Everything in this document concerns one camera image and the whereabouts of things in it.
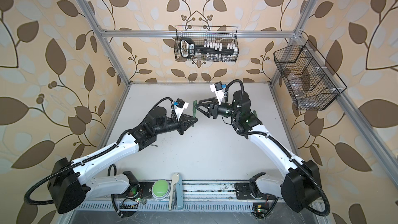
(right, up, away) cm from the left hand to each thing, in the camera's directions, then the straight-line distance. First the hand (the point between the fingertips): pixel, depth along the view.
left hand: (197, 118), depth 70 cm
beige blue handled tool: (-10, -31, +5) cm, 33 cm away
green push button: (-18, -35, +4) cm, 39 cm away
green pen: (-2, +1, 0) cm, 2 cm away
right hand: (+1, +6, -3) cm, 7 cm away
